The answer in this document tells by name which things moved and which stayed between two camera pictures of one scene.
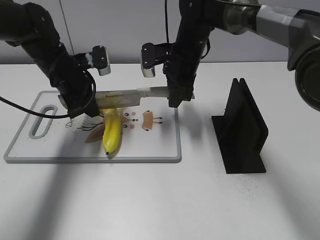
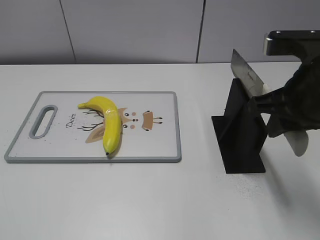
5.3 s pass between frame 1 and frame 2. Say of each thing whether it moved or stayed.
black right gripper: moved
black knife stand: stayed
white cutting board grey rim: stayed
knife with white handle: moved
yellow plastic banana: stayed
